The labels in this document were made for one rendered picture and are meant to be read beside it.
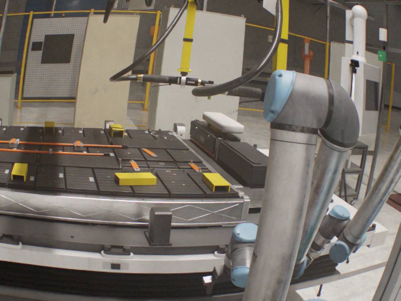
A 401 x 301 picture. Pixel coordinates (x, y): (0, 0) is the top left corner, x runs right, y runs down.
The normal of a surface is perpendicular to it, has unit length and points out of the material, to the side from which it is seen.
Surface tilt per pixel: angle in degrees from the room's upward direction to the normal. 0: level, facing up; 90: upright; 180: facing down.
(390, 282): 90
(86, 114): 90
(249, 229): 20
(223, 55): 90
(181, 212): 90
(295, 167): 80
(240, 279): 114
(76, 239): 0
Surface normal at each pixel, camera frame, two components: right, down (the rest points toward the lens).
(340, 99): 0.26, -0.07
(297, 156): -0.03, 0.05
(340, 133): -0.24, 0.62
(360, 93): -0.75, 0.07
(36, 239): 0.28, 0.25
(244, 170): -0.95, -0.04
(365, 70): 0.66, 0.17
